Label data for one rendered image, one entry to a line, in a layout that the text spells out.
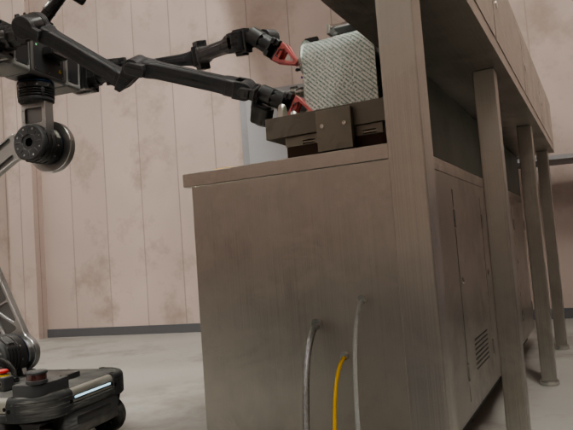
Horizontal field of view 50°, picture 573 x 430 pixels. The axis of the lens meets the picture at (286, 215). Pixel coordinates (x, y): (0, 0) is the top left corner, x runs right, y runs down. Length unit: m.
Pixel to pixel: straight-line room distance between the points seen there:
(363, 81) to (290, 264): 0.60
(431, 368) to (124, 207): 5.38
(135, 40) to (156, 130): 0.94
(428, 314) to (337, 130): 0.78
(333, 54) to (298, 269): 0.69
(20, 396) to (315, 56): 1.45
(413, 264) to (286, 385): 0.79
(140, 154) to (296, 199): 4.62
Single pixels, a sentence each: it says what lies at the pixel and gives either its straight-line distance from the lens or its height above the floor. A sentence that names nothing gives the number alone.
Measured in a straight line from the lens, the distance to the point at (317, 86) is 1.93.
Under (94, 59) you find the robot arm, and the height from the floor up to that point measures 1.33.
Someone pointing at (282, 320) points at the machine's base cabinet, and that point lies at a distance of 1.65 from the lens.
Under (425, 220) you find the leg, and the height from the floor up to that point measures 0.68.
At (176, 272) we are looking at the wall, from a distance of 5.92.
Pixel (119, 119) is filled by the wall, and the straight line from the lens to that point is 6.35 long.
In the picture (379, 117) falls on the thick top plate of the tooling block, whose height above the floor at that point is 0.98.
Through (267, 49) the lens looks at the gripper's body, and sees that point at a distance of 2.03.
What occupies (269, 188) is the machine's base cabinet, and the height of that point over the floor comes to 0.82.
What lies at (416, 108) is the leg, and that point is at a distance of 0.99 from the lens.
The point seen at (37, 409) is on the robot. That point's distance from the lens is 2.25.
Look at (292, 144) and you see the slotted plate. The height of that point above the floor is 0.95.
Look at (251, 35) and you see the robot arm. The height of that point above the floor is 1.37.
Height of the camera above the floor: 0.64
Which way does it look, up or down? 4 degrees up
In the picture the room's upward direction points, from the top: 4 degrees counter-clockwise
